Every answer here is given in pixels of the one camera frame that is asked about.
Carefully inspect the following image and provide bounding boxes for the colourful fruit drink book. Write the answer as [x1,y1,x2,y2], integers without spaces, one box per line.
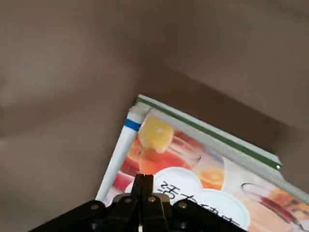
[103,108,309,232]

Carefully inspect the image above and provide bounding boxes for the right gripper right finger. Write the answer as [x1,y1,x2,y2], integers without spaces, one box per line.
[143,174,242,232]

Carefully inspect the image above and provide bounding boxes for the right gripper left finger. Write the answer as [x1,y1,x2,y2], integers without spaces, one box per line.
[28,174,144,232]

